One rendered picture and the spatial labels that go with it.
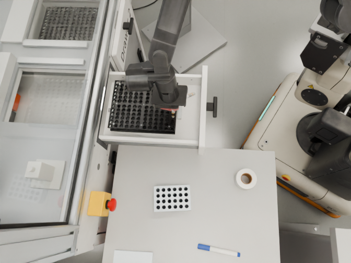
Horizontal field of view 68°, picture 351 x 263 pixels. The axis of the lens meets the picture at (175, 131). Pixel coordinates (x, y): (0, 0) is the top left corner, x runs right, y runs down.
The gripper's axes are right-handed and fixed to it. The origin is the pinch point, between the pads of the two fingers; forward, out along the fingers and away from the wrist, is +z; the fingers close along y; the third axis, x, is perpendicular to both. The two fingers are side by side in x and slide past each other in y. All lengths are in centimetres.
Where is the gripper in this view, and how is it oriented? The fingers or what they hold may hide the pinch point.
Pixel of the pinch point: (173, 108)
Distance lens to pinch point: 84.7
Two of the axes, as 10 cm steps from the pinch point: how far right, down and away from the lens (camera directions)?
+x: 1.2, -9.3, 3.5
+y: 9.9, 0.7, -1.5
